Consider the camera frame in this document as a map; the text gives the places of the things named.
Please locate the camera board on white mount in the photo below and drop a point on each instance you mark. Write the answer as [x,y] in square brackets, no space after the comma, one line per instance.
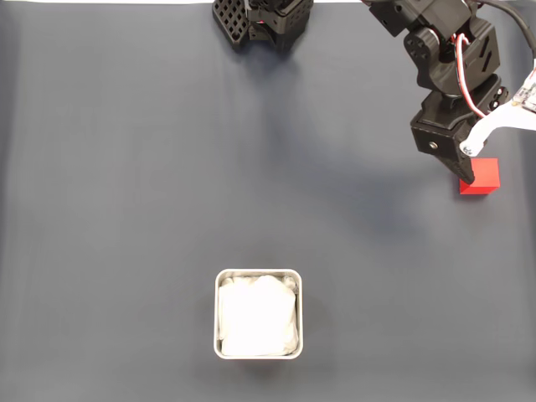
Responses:
[486,127]

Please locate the square metal box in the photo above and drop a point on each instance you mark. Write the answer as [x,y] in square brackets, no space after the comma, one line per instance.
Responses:
[216,318]

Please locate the white crumpled cloth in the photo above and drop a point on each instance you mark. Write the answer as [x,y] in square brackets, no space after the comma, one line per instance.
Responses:
[257,314]

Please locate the red cube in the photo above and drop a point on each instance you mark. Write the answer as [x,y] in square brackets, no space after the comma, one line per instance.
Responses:
[486,176]

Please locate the dark grey table mat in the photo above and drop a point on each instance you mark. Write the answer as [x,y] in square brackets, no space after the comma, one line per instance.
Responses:
[125,209]

